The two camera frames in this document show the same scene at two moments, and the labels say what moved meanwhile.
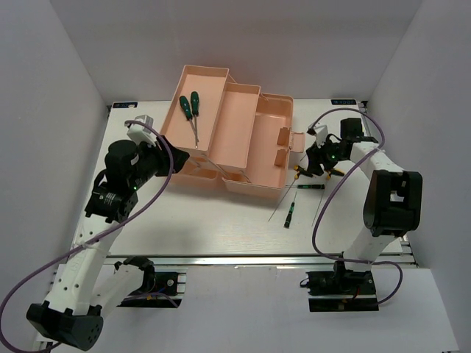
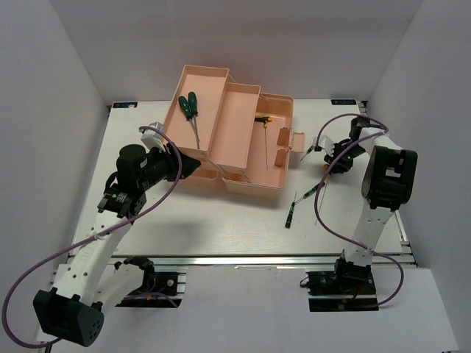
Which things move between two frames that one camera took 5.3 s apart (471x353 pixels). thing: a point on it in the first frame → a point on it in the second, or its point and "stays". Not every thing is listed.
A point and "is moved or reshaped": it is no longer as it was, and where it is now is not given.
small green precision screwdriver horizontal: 307,186 is moved or reshaped
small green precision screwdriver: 289,215 stays
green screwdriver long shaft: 195,109 stays
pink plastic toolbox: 232,132 stays
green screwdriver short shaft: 188,112 stays
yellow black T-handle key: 300,170 → 266,120
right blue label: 344,102 stays
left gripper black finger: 163,158 → 189,164
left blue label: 124,104 stays
